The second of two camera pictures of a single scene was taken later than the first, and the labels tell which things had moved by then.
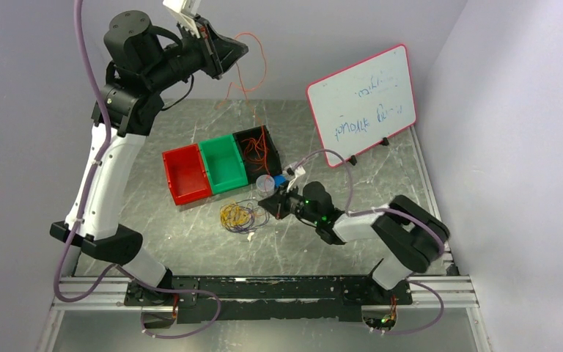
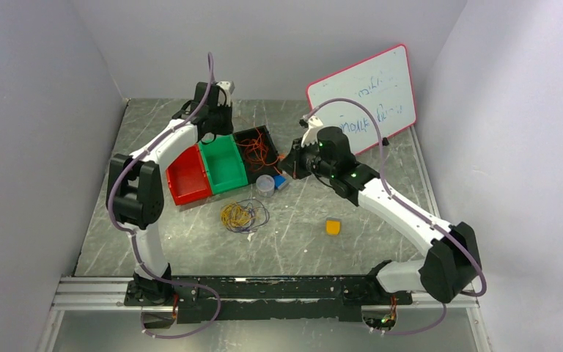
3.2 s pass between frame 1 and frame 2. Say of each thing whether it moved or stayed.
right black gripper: moved
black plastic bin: stayed
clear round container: stayed
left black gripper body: moved
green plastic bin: stayed
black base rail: stayed
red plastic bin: stayed
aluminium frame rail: stayed
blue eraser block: stayed
